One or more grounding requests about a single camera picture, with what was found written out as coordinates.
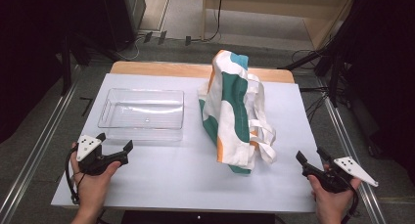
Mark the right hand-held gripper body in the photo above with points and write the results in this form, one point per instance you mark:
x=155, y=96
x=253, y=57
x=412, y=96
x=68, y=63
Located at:
x=354, y=168

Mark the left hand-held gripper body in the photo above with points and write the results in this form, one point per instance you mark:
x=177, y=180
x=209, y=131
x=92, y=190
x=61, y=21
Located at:
x=88, y=145

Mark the white green orange tote bag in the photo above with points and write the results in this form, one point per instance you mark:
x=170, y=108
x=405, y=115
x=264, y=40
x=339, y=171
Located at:
x=228, y=119

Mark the person's right hand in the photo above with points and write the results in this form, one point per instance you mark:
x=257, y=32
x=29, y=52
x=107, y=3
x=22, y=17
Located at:
x=331, y=202

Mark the person's left hand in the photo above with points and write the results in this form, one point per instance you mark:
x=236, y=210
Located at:
x=93, y=188

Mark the clear plastic container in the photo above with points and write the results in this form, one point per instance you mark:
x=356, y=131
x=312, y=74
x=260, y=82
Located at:
x=143, y=111

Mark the black metal stand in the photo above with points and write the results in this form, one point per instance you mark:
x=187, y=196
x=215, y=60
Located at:
x=334, y=77
x=67, y=64

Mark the wooden table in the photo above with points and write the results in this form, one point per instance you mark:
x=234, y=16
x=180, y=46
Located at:
x=163, y=69

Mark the dark curtain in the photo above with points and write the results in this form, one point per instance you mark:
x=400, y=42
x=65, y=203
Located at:
x=29, y=54
x=385, y=70

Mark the small black plug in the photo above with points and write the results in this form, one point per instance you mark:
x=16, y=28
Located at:
x=188, y=40

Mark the black cabinet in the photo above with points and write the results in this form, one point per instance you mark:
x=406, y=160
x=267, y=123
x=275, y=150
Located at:
x=122, y=15

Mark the metal floor rail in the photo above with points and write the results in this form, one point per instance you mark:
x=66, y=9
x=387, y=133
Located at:
x=345, y=132
x=32, y=152

